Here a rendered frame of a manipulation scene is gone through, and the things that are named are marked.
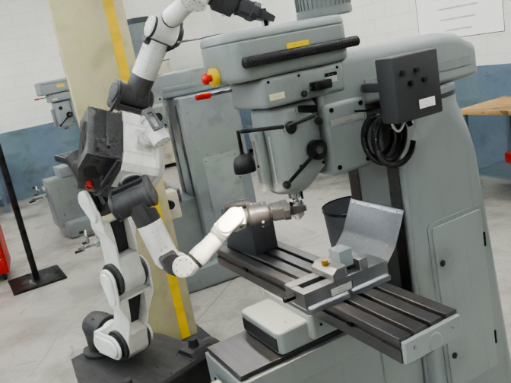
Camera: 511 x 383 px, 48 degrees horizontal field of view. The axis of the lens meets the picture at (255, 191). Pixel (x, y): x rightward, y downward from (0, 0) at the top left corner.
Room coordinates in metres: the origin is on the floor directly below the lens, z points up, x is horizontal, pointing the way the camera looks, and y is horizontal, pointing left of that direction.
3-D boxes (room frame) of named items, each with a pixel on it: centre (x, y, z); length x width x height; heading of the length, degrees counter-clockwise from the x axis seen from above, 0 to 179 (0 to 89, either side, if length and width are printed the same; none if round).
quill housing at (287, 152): (2.03, -0.14, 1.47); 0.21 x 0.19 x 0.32; 27
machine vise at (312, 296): (1.81, -0.22, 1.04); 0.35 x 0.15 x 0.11; 116
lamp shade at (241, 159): (1.84, 0.02, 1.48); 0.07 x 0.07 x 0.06
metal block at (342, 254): (1.82, -0.24, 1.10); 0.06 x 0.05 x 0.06; 26
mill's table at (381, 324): (2.01, -0.14, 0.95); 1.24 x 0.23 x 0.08; 27
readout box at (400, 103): (1.87, -0.56, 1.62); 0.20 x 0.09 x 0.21; 117
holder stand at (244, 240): (2.41, 0.06, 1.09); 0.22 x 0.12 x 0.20; 34
